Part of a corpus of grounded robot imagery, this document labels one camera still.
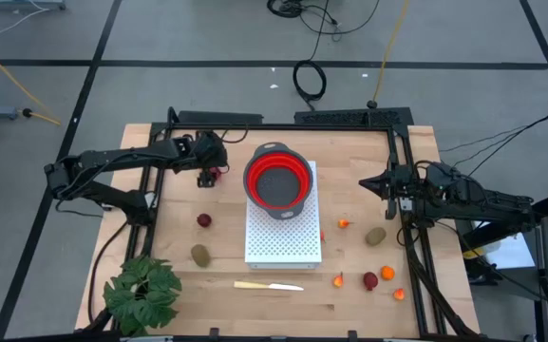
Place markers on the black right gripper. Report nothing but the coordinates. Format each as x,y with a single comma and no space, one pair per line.
409,187

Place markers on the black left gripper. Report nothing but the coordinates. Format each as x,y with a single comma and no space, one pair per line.
207,149

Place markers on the brown kiwi fruit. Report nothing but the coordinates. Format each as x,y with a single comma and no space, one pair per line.
201,255
375,236

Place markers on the small orange red pepper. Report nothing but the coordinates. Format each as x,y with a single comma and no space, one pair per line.
399,294
322,236
344,223
338,280

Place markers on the orange mandarin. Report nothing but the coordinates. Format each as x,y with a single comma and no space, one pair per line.
387,272

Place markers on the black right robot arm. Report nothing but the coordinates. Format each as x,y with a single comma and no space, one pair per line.
492,202

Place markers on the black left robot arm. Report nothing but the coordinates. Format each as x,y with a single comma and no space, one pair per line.
112,157

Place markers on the black flat control box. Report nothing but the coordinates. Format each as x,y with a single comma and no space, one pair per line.
219,117

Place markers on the red grey collapsible colander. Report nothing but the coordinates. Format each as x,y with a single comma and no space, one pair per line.
278,185

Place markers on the black perforated control box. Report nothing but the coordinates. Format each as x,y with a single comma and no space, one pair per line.
354,116

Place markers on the white perforated metal shelf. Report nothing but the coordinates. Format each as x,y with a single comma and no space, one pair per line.
283,242

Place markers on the green artificial plant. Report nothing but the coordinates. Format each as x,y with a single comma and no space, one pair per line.
140,294

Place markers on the black table clamp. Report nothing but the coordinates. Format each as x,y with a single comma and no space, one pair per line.
214,332
352,335

